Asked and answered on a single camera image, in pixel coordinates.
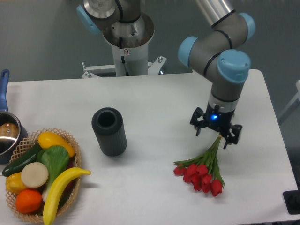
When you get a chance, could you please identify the yellow banana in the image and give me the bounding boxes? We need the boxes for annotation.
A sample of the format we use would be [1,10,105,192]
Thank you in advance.
[43,167,91,225]

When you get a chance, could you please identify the yellow bell pepper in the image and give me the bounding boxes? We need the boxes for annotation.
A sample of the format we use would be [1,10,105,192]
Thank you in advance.
[6,172,28,194]

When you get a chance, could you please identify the white frame at right edge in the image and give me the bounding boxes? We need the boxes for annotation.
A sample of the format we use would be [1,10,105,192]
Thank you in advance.
[278,80,300,125]

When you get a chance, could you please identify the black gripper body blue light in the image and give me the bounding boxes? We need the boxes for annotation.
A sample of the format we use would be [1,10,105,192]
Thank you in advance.
[204,104,234,133]

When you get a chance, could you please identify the blue handled saucepan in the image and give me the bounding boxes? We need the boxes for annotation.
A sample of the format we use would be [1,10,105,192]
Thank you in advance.
[0,69,28,165]

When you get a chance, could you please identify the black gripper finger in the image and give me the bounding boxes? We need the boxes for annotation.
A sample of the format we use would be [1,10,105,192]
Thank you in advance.
[220,124,242,149]
[190,107,208,136]

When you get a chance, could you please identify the yellow lemon squash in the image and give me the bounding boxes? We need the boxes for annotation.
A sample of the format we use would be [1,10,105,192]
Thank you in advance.
[37,132,75,158]

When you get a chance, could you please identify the black device at table edge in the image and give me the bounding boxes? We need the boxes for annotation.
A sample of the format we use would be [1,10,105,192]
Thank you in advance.
[283,190,300,215]

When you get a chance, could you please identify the green bok choy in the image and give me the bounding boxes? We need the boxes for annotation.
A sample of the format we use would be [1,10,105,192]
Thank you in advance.
[37,145,69,202]

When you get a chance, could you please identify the woven wicker basket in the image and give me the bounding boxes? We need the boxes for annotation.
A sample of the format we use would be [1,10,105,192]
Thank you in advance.
[6,128,82,224]

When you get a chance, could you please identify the dark grey ribbed vase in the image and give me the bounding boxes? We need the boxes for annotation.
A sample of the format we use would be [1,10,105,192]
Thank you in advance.
[91,107,127,157]

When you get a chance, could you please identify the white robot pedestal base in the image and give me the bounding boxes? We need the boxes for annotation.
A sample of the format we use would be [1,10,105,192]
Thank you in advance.
[82,13,167,78]

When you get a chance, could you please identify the orange fruit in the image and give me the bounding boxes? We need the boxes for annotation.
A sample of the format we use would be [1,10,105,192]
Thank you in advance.
[15,189,43,214]

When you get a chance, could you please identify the red tulip bouquet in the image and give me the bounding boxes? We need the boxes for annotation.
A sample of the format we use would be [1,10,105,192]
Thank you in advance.
[173,135,225,197]

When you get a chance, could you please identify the dark green cucumber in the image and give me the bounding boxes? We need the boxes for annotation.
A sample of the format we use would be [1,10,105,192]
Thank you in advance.
[2,143,42,177]

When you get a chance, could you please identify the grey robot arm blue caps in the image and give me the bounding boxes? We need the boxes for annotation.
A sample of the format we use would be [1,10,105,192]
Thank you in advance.
[76,0,255,144]

